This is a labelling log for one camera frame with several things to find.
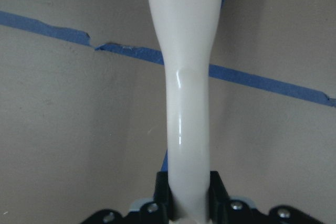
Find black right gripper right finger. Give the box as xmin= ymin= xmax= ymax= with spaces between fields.
xmin=208 ymin=170 xmax=230 ymax=224

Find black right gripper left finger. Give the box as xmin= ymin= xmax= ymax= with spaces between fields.
xmin=153 ymin=172 xmax=176 ymax=223

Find beige hand brush black bristles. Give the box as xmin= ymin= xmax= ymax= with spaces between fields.
xmin=149 ymin=0 xmax=222 ymax=223

